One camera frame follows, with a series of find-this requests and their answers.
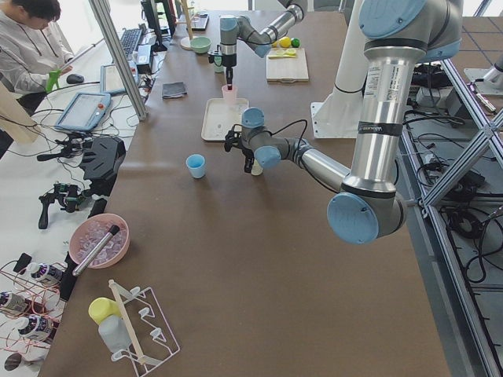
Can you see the wooden cup stand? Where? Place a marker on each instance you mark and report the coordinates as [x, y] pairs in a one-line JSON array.
[[188, 13]]

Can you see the seated person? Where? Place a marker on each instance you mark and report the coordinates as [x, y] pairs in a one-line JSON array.
[[31, 48]]

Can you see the metal ice scoop handle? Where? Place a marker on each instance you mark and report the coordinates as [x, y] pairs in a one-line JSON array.
[[94, 251]]

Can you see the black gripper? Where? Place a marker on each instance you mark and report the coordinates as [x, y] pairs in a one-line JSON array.
[[229, 62], [247, 155]]

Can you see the green lime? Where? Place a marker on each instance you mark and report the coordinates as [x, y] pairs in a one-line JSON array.
[[295, 41]]

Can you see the beige rabbit tray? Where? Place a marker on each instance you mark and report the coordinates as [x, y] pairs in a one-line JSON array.
[[219, 118]]

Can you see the green cup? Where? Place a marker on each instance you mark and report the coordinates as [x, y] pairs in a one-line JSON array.
[[218, 67]]

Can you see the white cup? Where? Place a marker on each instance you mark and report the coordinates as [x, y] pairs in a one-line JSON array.
[[256, 168]]

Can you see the grey folded cloth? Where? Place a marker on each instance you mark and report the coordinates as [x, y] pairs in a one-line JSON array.
[[173, 90]]

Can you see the grey cup on rack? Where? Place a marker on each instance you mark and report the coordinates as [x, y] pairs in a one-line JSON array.
[[114, 333]]

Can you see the whole lemon upper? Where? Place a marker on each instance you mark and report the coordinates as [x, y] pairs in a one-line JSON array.
[[284, 42]]

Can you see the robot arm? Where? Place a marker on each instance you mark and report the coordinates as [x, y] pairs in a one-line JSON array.
[[234, 28], [398, 35]]

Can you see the black monitor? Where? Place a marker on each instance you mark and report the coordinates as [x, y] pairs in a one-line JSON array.
[[152, 14]]

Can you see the pink bowl with ice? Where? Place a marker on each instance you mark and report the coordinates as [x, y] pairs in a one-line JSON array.
[[92, 231]]

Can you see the blue teach pendant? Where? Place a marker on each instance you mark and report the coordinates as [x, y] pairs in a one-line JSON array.
[[84, 112], [110, 80]]

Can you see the green bowl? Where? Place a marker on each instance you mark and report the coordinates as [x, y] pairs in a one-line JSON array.
[[200, 44]]

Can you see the pink cup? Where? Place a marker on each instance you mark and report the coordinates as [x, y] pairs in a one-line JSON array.
[[229, 94]]

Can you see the light blue cup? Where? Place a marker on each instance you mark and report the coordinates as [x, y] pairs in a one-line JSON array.
[[196, 165]]

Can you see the black keyboard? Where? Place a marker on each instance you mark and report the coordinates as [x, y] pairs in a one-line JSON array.
[[129, 41]]

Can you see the wooden cutting board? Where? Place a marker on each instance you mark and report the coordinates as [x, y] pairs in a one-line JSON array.
[[287, 70]]

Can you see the yellow cup on rack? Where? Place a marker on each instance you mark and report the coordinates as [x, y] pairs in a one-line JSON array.
[[101, 308]]

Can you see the white wire drying rack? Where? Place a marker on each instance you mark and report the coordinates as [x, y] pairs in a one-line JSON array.
[[153, 342]]

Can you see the aluminium frame post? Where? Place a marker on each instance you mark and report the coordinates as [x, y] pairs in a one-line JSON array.
[[101, 11]]

